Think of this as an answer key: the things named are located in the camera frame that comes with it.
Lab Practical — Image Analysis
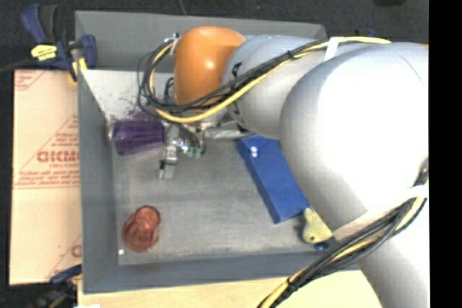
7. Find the grey metal bin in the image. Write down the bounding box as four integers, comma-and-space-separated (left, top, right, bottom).
74, 10, 362, 294

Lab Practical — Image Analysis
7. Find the blue flat block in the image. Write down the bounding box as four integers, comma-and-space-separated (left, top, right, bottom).
235, 134, 312, 225

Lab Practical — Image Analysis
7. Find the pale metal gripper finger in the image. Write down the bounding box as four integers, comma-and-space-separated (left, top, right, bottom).
158, 160, 177, 180
162, 146, 180, 166

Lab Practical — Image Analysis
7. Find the clear purple plastic cup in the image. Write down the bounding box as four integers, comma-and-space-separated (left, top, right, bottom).
112, 119, 167, 156

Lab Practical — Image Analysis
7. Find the clear orange plastic cup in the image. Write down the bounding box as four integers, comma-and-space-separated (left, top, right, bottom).
121, 205, 162, 253

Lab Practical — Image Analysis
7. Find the brown cardboard board red print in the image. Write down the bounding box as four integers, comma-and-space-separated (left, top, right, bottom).
9, 69, 84, 286

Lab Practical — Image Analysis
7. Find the pale yellow toy animal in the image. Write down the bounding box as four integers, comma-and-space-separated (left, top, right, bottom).
302, 208, 334, 245

